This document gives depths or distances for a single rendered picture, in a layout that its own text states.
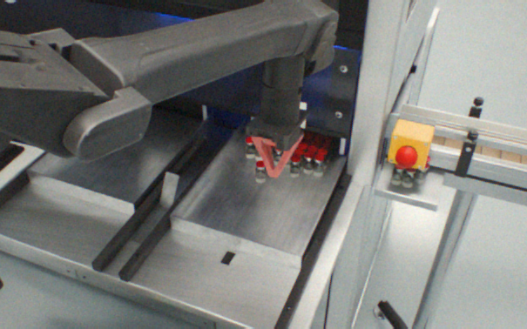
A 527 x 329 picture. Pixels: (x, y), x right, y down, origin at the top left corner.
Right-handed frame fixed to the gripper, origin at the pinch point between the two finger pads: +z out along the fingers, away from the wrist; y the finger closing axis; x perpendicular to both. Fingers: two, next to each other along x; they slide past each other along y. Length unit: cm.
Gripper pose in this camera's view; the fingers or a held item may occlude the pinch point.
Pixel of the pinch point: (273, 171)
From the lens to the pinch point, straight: 80.4
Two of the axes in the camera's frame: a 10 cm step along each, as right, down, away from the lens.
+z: -0.7, 8.7, 4.9
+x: -9.2, -2.4, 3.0
